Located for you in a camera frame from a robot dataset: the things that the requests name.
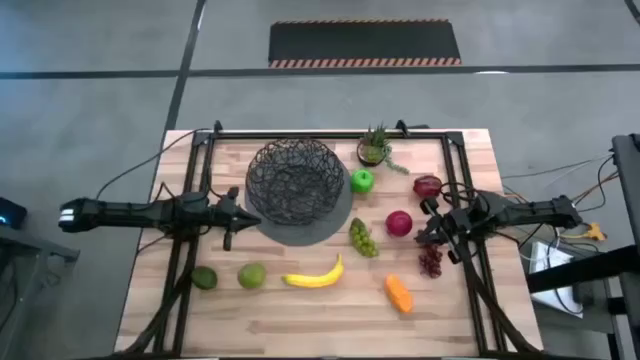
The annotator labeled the green apple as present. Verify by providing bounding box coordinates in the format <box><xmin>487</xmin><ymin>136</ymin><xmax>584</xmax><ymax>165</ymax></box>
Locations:
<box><xmin>349</xmin><ymin>168</ymin><xmax>376</xmax><ymax>195</ymax></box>

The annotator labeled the black side stand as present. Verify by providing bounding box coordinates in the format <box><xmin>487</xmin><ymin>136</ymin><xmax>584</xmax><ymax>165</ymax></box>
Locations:
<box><xmin>524</xmin><ymin>133</ymin><xmax>640</xmax><ymax>360</ymax></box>

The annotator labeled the orange cable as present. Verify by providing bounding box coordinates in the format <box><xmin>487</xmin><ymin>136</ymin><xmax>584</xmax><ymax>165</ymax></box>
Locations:
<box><xmin>569</xmin><ymin>169</ymin><xmax>621</xmax><ymax>204</ymax></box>

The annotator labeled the dark red apple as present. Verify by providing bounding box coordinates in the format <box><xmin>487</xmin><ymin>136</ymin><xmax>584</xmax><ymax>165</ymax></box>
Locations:
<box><xmin>412</xmin><ymin>174</ymin><xmax>444</xmax><ymax>200</ymax></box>

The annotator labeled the green pear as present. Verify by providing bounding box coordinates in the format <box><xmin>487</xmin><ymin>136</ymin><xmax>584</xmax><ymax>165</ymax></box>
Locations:
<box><xmin>237</xmin><ymin>262</ymin><xmax>268</xmax><ymax>290</ymax></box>

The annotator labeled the thin grey cable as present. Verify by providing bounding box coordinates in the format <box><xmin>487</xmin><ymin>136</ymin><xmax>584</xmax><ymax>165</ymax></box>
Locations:
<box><xmin>501</xmin><ymin>153</ymin><xmax>615</xmax><ymax>180</ymax></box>

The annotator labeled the potted succulent plant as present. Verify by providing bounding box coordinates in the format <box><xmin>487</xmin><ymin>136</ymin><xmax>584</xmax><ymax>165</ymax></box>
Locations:
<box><xmin>355</xmin><ymin>122</ymin><xmax>411</xmax><ymax>176</ymax></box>

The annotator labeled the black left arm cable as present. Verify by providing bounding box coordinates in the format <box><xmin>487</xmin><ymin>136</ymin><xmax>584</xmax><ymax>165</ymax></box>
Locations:
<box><xmin>94</xmin><ymin>127</ymin><xmax>214</xmax><ymax>201</ymax></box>

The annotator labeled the red grape bunch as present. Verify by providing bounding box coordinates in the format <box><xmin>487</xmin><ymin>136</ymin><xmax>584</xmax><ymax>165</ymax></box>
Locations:
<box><xmin>417</xmin><ymin>243</ymin><xmax>444</xmax><ymax>280</ymax></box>

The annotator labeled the grey round placemat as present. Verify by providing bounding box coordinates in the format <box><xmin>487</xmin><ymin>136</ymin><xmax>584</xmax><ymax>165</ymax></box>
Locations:
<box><xmin>243</xmin><ymin>164</ymin><xmax>355</xmax><ymax>247</ymax></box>

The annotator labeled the yellow cable plug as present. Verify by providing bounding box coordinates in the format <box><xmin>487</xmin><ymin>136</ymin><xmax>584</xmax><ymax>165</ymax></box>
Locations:
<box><xmin>559</xmin><ymin>222</ymin><xmax>607</xmax><ymax>242</ymax></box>

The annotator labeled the yellow banana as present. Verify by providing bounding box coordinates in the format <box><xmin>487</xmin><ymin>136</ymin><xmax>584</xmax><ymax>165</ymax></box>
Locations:
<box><xmin>281</xmin><ymin>252</ymin><xmax>346</xmax><ymax>290</ymax></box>

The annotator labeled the black metal table frame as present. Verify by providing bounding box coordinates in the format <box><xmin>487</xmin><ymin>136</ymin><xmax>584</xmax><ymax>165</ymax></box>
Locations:
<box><xmin>117</xmin><ymin>119</ymin><xmax>544</xmax><ymax>360</ymax></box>

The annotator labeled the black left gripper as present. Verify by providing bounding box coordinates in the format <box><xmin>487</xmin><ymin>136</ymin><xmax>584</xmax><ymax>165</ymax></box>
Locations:
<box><xmin>214</xmin><ymin>187</ymin><xmax>262</xmax><ymax>252</ymax></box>

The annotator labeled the grey side table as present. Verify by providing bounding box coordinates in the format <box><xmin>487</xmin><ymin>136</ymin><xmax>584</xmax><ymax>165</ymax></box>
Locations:
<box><xmin>0</xmin><ymin>224</ymin><xmax>81</xmax><ymax>360</ymax></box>

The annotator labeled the green avocado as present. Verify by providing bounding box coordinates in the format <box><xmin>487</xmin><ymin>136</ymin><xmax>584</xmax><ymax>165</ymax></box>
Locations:
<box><xmin>190</xmin><ymin>265</ymin><xmax>219</xmax><ymax>291</ymax></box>

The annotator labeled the black wire basket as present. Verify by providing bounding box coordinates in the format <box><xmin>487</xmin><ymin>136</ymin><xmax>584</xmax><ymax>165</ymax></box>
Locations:
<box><xmin>244</xmin><ymin>137</ymin><xmax>346</xmax><ymax>226</ymax></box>

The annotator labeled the black orange-striped floor mat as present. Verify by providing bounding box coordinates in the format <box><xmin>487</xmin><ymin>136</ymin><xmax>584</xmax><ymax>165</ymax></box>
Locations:
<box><xmin>268</xmin><ymin>18</ymin><xmax>462</xmax><ymax>69</ymax></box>

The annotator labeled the green grape bunch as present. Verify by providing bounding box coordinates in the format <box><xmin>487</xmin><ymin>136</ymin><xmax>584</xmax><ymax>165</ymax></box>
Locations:
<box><xmin>348</xmin><ymin>216</ymin><xmax>380</xmax><ymax>259</ymax></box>

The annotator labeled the black looped gripper cable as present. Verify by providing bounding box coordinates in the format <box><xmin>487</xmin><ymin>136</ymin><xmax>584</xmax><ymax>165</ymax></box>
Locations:
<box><xmin>439</xmin><ymin>182</ymin><xmax>481</xmax><ymax>211</ymax></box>

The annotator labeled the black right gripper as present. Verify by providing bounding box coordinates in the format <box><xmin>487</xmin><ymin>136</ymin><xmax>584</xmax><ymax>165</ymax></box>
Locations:
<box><xmin>414</xmin><ymin>197</ymin><xmax>482</xmax><ymax>265</ymax></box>

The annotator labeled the black device with blue light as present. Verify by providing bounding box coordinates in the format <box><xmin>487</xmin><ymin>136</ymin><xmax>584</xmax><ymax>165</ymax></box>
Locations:
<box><xmin>0</xmin><ymin>196</ymin><xmax>29</xmax><ymax>230</ymax></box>

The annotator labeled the red pomegranate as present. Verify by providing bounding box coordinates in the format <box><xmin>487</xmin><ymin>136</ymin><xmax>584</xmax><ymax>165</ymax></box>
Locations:
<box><xmin>384</xmin><ymin>209</ymin><xmax>414</xmax><ymax>238</ymax></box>

